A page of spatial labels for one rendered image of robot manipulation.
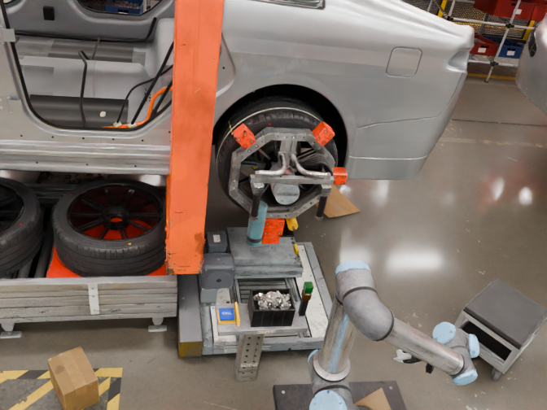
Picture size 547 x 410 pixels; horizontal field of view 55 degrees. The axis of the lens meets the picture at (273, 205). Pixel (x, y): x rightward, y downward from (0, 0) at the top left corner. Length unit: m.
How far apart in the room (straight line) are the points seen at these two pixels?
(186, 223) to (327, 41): 1.09
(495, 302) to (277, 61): 1.82
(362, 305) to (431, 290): 2.03
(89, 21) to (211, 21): 2.50
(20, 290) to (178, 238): 0.84
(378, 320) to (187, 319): 1.47
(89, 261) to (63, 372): 0.56
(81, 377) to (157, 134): 1.22
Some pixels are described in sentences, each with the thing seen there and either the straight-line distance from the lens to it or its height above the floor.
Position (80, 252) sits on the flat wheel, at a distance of 2.85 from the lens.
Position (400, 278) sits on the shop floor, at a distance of 3.69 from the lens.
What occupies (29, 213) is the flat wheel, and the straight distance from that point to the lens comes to 3.07.
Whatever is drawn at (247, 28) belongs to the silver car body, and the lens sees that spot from 2.55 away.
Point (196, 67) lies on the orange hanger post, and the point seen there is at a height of 1.59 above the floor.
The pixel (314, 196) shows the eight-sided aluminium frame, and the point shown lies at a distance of 2.91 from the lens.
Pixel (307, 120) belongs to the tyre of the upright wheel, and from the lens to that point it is 2.72.
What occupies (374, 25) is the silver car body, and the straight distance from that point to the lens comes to 2.71.
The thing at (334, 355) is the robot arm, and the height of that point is 0.79.
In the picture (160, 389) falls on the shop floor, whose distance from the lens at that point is 2.85.
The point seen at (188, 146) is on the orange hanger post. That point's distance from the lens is 2.18.
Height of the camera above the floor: 2.37
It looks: 36 degrees down
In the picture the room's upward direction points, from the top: 10 degrees clockwise
